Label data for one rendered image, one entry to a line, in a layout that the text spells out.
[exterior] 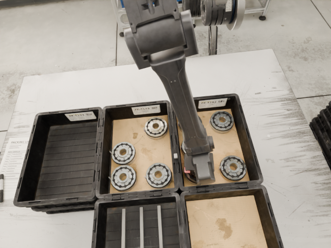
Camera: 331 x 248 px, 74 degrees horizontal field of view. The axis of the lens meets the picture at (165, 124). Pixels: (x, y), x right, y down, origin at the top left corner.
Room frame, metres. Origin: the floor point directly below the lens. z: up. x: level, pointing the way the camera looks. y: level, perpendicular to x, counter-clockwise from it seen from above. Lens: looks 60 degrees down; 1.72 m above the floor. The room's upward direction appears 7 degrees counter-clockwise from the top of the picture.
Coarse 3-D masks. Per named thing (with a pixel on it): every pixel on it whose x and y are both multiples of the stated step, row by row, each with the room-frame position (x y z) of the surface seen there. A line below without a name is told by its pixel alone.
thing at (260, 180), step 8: (200, 96) 0.57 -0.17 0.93; (208, 96) 0.56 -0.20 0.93; (216, 96) 0.57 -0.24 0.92; (224, 96) 0.55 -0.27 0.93; (232, 96) 0.55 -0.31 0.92; (240, 104) 0.50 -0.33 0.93; (240, 112) 0.46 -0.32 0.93; (248, 128) 0.39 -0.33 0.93; (176, 136) 0.39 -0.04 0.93; (248, 136) 0.36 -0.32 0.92; (176, 144) 0.36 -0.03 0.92; (176, 152) 0.33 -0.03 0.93; (176, 160) 0.29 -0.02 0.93; (256, 160) 0.25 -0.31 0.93; (256, 168) 0.22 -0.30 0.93; (216, 184) 0.19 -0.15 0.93; (224, 184) 0.18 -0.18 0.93; (232, 184) 0.18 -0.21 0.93; (240, 184) 0.18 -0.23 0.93; (248, 184) 0.17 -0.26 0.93; (256, 184) 0.17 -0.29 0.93
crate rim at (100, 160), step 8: (120, 104) 0.58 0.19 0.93; (128, 104) 0.58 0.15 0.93; (136, 104) 0.57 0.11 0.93; (144, 104) 0.57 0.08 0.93; (152, 104) 0.57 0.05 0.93; (168, 104) 0.55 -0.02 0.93; (104, 112) 0.55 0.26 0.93; (168, 112) 0.52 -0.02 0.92; (104, 120) 0.51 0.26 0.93; (168, 120) 0.47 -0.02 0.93; (176, 168) 0.26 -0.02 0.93; (176, 176) 0.23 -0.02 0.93; (96, 184) 0.24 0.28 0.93; (176, 184) 0.20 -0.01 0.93; (96, 192) 0.21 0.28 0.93; (128, 192) 0.20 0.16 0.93; (136, 192) 0.19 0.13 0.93; (144, 192) 0.19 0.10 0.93; (152, 192) 0.19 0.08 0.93; (160, 192) 0.18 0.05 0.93
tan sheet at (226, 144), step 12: (204, 120) 0.51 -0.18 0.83; (180, 132) 0.46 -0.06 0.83; (216, 132) 0.44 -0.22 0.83; (228, 132) 0.43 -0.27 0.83; (180, 144) 0.40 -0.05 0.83; (216, 144) 0.38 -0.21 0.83; (228, 144) 0.37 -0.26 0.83; (216, 156) 0.32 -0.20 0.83; (240, 156) 0.31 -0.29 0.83; (216, 168) 0.27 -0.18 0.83; (216, 180) 0.22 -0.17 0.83; (240, 180) 0.21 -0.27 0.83
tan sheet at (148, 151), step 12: (120, 120) 0.57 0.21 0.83; (132, 120) 0.56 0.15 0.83; (144, 120) 0.55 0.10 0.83; (120, 132) 0.50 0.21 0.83; (132, 132) 0.49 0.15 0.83; (144, 132) 0.48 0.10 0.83; (168, 132) 0.47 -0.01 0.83; (132, 144) 0.43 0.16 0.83; (144, 144) 0.42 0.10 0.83; (156, 144) 0.42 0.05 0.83; (168, 144) 0.41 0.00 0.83; (144, 156) 0.37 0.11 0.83; (156, 156) 0.36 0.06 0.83; (168, 156) 0.35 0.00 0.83; (144, 168) 0.31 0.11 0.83; (144, 180) 0.26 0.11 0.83; (120, 192) 0.23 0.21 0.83
